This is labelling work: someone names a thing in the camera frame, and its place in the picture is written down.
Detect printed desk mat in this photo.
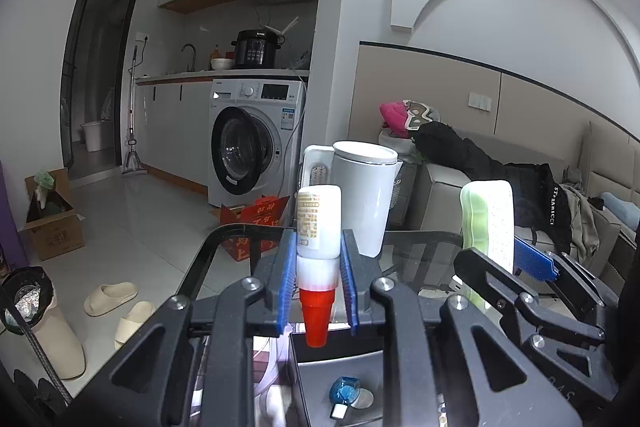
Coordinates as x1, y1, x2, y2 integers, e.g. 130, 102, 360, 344
250, 335, 292, 427

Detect pink knit hat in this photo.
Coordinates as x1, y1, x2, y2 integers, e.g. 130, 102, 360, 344
379, 101, 411, 138

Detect brown cardboard box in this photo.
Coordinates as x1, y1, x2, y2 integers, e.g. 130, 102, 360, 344
20, 168, 86, 262

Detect white glue bottle red cap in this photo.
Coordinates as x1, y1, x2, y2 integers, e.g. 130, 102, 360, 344
295, 185, 343, 348

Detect blue round clip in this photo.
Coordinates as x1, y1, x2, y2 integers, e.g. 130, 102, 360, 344
329, 376, 364, 419

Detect grey sofa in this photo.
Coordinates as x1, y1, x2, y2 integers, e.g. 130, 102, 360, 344
417, 122, 640, 258

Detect black electric pressure cooker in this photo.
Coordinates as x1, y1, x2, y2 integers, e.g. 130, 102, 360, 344
231, 29, 281, 69

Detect light blue cloth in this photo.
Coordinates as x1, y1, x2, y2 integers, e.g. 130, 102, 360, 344
602, 192, 640, 228

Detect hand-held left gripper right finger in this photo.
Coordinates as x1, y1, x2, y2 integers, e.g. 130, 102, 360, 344
340, 229, 586, 427

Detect white plastic bucket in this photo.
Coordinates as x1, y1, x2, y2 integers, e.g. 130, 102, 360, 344
81, 121, 104, 152

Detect purple rolled mat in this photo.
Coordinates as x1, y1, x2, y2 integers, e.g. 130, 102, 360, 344
0, 159, 30, 270

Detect black jacket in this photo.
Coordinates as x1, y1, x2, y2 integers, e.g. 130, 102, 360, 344
414, 122, 571, 253

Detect grey garment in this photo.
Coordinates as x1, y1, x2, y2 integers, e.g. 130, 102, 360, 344
562, 184, 608, 253

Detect red cardboard box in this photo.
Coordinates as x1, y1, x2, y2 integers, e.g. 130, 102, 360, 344
219, 195, 292, 263

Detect black cardboard storage box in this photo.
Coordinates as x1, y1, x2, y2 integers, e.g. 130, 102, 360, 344
290, 346, 397, 427

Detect dark door frame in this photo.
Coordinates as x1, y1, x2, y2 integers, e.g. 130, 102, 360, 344
60, 0, 150, 180

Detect white lower kitchen cabinets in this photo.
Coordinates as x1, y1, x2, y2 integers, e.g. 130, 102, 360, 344
135, 82, 213, 195

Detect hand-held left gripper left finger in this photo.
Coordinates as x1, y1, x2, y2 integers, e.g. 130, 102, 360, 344
65, 228, 301, 427

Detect white front-load washing machine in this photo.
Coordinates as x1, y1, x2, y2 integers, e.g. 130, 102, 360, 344
207, 79, 307, 210

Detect flat mop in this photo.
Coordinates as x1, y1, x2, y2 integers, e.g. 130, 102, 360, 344
121, 47, 149, 178

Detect white electric kettle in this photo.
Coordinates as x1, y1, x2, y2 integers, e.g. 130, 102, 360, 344
300, 140, 403, 258

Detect white router antennas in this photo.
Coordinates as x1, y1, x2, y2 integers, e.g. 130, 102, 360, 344
262, 17, 300, 40

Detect black braided cable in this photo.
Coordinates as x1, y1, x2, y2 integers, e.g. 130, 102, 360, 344
15, 302, 71, 408

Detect beige trash bin black bag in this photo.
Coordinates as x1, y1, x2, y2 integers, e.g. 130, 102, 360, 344
0, 266, 87, 380

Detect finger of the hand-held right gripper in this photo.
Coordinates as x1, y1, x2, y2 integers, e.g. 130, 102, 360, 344
514, 238, 621, 313
453, 248, 607, 344

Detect woven laundry basket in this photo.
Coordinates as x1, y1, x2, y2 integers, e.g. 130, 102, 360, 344
387, 162, 418, 228

